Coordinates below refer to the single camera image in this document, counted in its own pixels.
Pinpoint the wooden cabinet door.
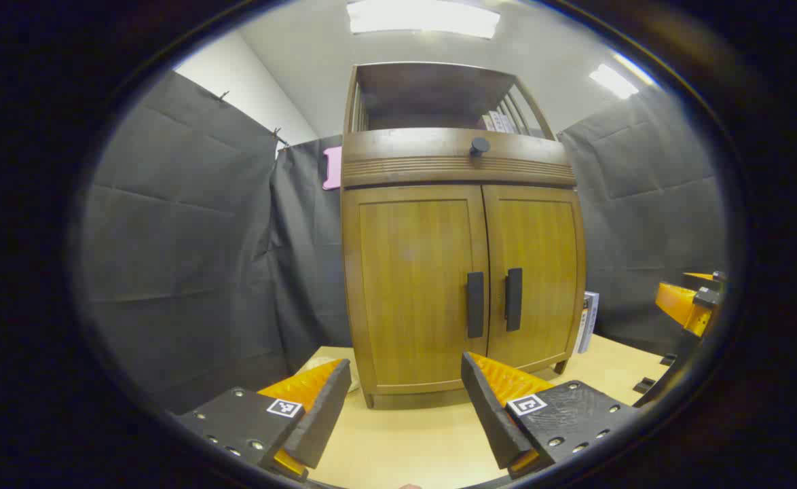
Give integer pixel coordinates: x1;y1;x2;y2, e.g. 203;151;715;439
482;185;586;373
342;185;491;396

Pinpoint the black door handle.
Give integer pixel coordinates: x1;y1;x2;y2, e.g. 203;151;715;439
466;272;485;339
505;268;523;332

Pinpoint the large ceiling light panel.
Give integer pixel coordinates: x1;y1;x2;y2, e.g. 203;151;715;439
346;0;501;39

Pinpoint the blue-grey book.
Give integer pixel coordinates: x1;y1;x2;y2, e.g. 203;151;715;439
586;291;601;354

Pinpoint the black backdrop cloth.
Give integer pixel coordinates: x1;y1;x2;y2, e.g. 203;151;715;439
76;68;728;415

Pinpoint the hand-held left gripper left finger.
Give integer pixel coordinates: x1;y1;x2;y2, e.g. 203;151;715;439
174;358;352;483

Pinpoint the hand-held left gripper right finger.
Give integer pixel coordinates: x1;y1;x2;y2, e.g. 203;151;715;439
461;351;637;479

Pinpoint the wooden double-door shoe cabinet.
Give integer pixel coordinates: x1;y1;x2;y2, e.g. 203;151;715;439
341;61;587;410

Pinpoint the small ceiling light panel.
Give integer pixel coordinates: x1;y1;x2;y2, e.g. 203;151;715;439
589;63;640;101

